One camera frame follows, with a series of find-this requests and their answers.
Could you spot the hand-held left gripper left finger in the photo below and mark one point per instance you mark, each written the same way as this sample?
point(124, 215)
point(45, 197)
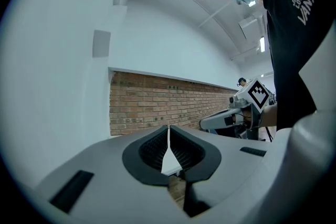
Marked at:
point(105, 178)

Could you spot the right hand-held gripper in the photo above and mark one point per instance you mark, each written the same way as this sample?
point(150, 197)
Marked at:
point(258, 95)

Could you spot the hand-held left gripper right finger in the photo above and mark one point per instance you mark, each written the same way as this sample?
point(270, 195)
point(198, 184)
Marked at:
point(231, 165)

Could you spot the person's right forearm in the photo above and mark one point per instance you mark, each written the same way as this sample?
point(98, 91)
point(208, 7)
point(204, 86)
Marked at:
point(269, 115)

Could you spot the white ceiling pipe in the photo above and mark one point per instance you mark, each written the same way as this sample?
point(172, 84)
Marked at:
point(244, 53)
point(215, 14)

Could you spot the white ceiling light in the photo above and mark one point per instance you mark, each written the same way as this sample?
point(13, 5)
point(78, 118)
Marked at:
point(252, 4)
point(261, 44)

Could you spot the white ceiling air conditioner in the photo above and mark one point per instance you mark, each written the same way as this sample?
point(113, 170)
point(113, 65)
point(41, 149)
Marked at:
point(249, 26)

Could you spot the person in black shirt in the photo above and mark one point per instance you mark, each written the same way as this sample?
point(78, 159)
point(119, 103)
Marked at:
point(291, 47)

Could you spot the grey wall panel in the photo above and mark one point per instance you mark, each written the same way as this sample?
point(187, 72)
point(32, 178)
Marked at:
point(101, 43)

